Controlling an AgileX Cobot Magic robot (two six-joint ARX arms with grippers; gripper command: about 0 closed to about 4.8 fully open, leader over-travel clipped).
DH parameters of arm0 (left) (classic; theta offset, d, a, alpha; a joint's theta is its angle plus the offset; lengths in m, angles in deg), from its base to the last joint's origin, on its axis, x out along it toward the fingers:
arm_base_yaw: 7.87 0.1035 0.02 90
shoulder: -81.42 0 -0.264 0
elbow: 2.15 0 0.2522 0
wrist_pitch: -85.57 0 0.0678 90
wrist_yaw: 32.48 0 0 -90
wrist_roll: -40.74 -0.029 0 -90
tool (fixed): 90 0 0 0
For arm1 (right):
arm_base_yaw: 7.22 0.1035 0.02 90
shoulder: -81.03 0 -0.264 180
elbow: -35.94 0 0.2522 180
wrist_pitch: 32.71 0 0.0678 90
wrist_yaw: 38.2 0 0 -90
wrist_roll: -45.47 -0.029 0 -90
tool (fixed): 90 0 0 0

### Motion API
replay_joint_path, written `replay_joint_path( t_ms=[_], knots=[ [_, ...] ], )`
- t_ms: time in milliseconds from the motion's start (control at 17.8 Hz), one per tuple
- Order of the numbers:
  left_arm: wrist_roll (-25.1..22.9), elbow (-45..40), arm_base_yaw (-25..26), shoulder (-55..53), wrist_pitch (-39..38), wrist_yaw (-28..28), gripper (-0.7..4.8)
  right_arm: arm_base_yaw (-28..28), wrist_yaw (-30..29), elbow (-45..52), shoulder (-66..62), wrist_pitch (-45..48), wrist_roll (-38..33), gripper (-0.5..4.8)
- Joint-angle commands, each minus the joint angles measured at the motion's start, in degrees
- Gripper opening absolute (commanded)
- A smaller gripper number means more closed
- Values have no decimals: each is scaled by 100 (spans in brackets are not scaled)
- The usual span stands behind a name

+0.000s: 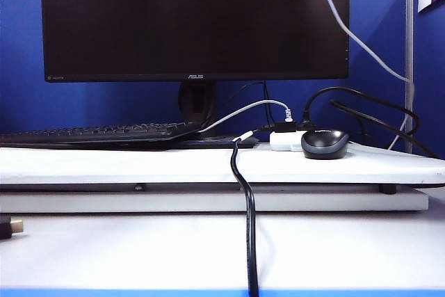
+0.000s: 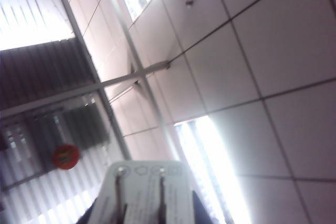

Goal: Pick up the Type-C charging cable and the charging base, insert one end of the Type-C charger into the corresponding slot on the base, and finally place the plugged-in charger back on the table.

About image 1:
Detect black gold-tipped HDMI plug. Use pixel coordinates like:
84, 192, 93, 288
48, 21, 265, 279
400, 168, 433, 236
0, 216, 26, 241

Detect white-tipped black lead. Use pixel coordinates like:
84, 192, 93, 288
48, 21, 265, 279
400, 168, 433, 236
232, 125, 277, 144

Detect white base board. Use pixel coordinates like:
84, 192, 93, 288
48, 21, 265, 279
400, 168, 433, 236
0, 188, 430, 214

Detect black keyboard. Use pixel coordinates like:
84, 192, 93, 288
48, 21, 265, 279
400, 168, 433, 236
0, 122, 203, 145

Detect thin black monitor cable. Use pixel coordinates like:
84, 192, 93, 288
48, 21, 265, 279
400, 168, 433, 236
222, 81, 276, 128

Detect white raised desk board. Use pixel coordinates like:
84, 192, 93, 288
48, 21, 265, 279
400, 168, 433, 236
0, 142, 445, 186

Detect black monitor stand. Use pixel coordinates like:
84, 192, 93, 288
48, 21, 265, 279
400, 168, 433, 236
178, 81, 260, 150

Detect wide blue partition panel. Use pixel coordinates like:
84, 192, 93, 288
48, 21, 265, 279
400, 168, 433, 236
0, 0, 407, 138

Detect black and grey mouse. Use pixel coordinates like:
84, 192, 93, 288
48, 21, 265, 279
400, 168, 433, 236
300, 129, 350, 161

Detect narrow blue partition panel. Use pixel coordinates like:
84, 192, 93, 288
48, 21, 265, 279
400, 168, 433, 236
412, 0, 445, 159

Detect black ASUS monitor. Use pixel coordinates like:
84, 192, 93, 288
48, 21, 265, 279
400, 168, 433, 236
40, 0, 350, 83

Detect thick black straight cable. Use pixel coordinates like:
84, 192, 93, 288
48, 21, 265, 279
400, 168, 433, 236
328, 97, 441, 161

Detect small black hub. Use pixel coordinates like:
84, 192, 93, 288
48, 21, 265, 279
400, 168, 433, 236
273, 121, 296, 134

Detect black power cable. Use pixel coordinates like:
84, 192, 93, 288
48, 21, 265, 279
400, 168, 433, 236
229, 138, 260, 297

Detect white ethernet cable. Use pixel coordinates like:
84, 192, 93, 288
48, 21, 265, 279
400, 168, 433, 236
200, 100, 293, 134

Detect grey metal partition post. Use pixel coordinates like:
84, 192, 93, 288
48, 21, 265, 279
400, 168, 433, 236
405, 0, 415, 154

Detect thick black looped cable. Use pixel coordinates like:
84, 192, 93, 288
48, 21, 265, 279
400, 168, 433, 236
301, 86, 421, 150

